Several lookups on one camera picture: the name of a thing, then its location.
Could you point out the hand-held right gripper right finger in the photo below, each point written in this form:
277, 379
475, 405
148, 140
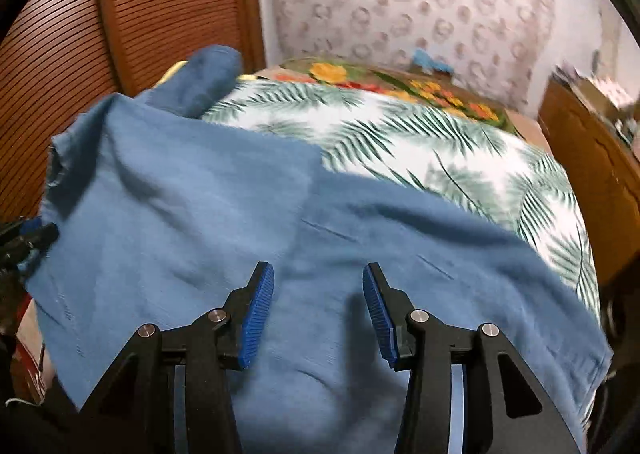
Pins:
380, 319

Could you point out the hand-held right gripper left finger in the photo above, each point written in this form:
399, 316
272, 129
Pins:
257, 319

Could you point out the blue cloth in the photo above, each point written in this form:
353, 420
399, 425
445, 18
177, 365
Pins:
430, 61

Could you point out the floral pillow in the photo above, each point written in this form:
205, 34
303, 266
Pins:
340, 73

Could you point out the wooden headboard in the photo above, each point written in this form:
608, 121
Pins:
150, 9

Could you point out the blue denim pants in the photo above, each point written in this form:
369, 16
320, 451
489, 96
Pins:
200, 214

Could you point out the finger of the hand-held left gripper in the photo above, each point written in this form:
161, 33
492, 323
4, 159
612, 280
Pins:
42, 235

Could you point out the tied beige curtain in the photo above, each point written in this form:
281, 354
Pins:
610, 44

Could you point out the wooden cabinet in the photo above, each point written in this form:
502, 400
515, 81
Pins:
590, 174

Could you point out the palm leaf print bed sheet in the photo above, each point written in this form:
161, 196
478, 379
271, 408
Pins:
400, 144

